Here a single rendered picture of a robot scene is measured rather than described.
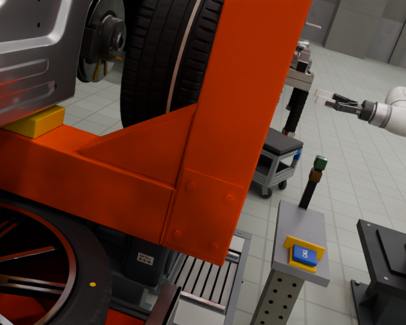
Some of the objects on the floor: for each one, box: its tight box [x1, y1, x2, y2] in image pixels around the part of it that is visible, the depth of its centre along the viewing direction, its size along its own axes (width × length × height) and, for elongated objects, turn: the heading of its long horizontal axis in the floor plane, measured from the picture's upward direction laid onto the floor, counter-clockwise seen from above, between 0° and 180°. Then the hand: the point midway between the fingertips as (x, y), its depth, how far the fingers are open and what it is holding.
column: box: [249, 268, 305, 325], centre depth 153 cm, size 10×10×42 cm
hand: (318, 96), depth 167 cm, fingers open, 13 cm apart
